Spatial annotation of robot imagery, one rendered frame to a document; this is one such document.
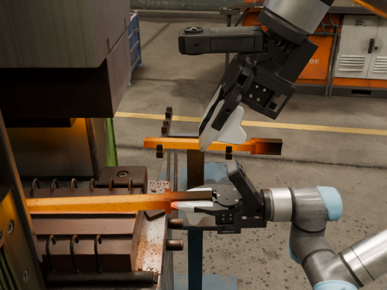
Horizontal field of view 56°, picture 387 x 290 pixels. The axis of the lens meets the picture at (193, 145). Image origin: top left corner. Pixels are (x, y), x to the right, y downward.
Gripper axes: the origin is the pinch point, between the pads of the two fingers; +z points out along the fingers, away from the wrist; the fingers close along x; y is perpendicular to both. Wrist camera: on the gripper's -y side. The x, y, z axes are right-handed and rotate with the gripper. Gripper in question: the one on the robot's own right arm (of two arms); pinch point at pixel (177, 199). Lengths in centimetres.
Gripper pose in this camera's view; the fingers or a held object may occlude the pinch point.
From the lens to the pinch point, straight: 80.8
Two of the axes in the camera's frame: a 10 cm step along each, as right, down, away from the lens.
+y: 0.2, 8.7, 4.9
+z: -10.0, 0.2, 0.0
